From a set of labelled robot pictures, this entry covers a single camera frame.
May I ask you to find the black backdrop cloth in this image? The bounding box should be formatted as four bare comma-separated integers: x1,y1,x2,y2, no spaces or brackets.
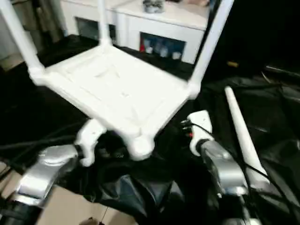
206,0,300,73

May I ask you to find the white glass-door sideboard cabinet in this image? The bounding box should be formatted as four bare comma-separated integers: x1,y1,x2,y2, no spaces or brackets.
60,0,211,65

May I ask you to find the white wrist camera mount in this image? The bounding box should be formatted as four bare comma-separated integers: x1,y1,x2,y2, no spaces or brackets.
187,110,214,156
74,119,106,167

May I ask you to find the black work mat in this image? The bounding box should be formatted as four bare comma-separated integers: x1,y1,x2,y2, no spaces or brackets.
0,34,300,225

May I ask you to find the grey metal rack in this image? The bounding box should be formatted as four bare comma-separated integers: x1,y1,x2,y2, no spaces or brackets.
0,0,68,71

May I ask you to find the grey crumpled bag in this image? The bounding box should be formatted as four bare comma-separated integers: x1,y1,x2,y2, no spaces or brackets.
142,0,165,14

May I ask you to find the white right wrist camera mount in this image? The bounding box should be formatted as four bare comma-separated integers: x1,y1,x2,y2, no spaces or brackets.
187,110,214,156

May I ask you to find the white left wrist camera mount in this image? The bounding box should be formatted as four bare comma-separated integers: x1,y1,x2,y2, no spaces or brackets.
74,119,106,167

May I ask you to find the white plastic table top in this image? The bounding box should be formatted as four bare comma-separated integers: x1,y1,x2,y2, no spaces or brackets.
29,43,202,162

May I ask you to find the white plastic table leg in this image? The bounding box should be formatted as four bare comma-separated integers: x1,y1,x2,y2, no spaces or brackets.
97,0,114,47
224,86,270,185
187,0,235,94
0,0,46,78

